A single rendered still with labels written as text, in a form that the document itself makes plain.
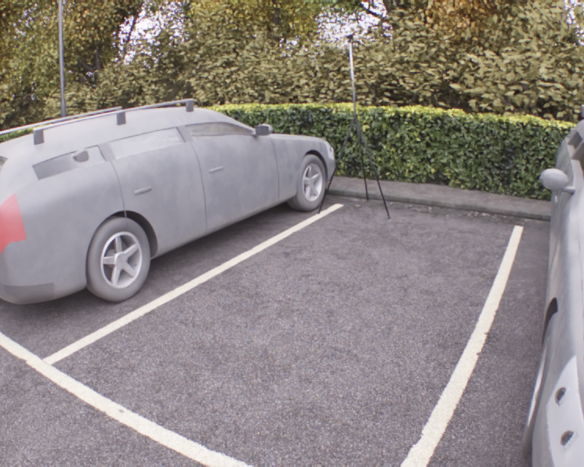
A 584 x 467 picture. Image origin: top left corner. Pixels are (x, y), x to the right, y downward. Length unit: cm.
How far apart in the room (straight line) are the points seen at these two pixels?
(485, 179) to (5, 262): 576
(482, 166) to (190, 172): 393
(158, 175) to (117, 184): 44
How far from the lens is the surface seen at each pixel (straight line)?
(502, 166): 681
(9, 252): 351
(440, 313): 361
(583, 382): 163
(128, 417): 271
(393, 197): 655
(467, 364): 302
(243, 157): 497
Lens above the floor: 159
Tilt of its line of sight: 18 degrees down
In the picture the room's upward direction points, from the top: 3 degrees counter-clockwise
